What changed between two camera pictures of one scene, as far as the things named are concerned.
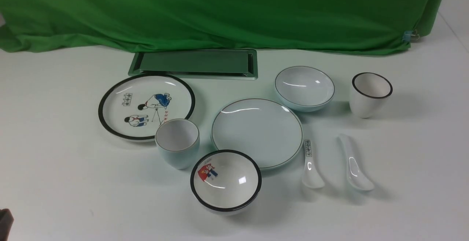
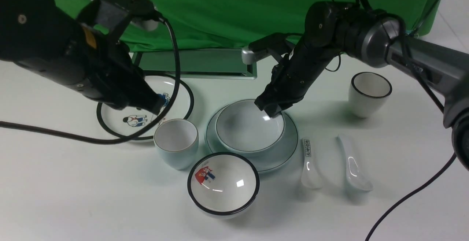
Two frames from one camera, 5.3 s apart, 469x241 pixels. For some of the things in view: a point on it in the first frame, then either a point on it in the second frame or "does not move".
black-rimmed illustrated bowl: (225, 182) does not move
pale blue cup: (178, 140) does not move
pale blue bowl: (304, 88) → (245, 129)
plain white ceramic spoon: (356, 178) does not move
